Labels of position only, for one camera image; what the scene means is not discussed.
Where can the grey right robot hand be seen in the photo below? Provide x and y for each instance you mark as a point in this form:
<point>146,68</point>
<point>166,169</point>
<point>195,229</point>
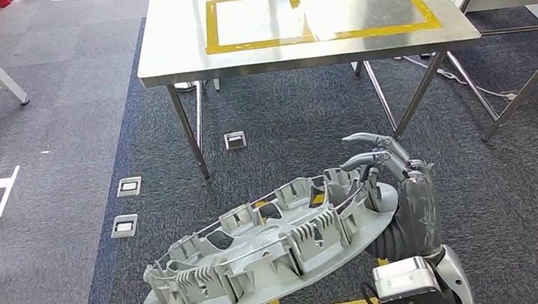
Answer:
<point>420,215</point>

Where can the grey plastic wheel cover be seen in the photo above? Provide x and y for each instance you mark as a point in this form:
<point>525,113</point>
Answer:
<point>258,242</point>

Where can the steel workbench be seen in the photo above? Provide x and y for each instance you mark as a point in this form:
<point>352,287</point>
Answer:
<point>176,30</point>

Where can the steel floor socket box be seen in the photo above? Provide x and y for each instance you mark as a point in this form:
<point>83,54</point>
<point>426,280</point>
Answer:
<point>129,187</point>
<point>235,140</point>
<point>124,226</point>

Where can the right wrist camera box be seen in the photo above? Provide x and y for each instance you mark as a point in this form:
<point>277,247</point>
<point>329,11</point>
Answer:
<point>402,279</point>

